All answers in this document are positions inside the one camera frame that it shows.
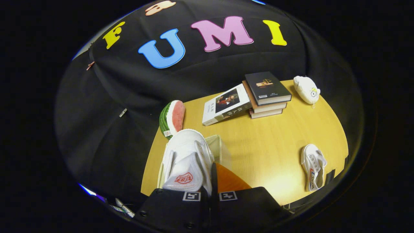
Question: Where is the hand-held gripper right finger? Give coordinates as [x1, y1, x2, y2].
[210, 161, 292, 233]

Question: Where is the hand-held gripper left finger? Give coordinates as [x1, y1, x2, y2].
[134, 187, 211, 233]

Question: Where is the beige fabric storage box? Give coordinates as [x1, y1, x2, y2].
[157, 134, 232, 189]

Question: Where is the white canvas shoe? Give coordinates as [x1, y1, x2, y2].
[300, 144, 328, 192]
[161, 128, 214, 195]

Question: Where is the watermelon slice plush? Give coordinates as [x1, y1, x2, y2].
[159, 100, 186, 140]

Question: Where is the white portrait cover book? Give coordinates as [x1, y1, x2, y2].
[202, 83, 252, 126]

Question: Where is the laptop screen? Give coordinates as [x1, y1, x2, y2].
[78, 183, 105, 202]

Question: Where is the thin brown book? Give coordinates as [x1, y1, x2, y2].
[248, 108, 284, 119]

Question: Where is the black cover book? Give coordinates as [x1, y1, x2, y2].
[245, 72, 292, 105]

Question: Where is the white plush toy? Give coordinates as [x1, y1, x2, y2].
[293, 76, 321, 105]

